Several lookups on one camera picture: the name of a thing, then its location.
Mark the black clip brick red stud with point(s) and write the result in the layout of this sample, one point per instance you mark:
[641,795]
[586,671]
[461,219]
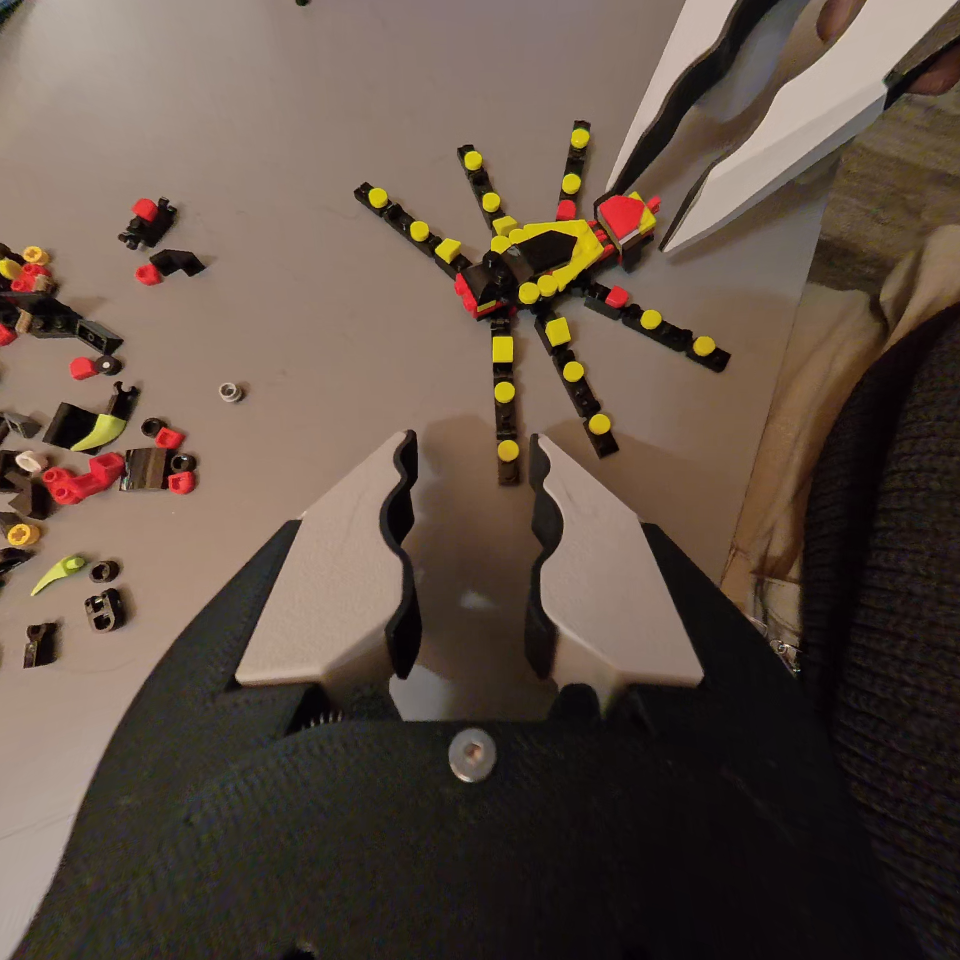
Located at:
[146,225]

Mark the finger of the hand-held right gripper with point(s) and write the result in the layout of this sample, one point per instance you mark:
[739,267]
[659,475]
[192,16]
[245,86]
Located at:
[795,142]
[667,67]

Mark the person's right hand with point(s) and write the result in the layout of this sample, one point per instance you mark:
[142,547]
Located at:
[838,16]

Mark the yellow black lego spider model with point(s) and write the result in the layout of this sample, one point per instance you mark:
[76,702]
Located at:
[555,251]

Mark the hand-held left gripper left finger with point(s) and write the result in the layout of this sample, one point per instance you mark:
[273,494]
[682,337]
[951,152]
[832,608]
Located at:
[315,600]

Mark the small red curved lego brick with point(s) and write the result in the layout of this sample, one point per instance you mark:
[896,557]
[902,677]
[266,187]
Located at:
[148,274]

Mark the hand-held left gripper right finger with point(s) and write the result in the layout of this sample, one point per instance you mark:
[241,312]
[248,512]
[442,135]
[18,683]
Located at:
[615,600]

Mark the grey round lego stud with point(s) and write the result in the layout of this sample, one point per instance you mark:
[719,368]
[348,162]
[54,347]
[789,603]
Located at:
[225,391]

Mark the pile of loose lego pieces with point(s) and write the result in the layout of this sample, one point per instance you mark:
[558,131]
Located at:
[71,480]

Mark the dark knit sweater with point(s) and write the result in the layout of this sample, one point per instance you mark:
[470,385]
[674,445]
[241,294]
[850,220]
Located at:
[900,600]

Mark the black angled lego brick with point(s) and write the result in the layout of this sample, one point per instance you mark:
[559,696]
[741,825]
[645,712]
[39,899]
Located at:
[176,262]

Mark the beige cloth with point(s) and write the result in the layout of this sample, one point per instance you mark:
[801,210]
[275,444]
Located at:
[825,360]

